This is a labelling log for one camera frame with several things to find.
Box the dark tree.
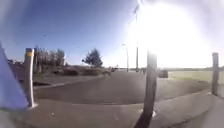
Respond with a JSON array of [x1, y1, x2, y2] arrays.
[[81, 48, 104, 69]]

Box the grey asphalt road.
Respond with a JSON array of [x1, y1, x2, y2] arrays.
[[32, 70, 212, 105]]

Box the tall pole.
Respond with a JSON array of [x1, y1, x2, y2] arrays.
[[133, 4, 140, 73]]

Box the low bushes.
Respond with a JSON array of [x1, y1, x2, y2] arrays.
[[51, 65, 113, 77]]

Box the dark bollard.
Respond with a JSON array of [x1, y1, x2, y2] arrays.
[[141, 50, 158, 118], [211, 52, 220, 97]]

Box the grey paved footpath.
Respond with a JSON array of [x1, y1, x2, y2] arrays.
[[0, 88, 224, 128]]

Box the row of trees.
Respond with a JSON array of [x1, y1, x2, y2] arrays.
[[32, 46, 66, 75]]

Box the bollard with yellow band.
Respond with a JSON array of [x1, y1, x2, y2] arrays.
[[23, 47, 38, 109]]

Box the low concrete wall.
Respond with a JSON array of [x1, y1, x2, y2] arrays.
[[157, 69, 170, 79]]

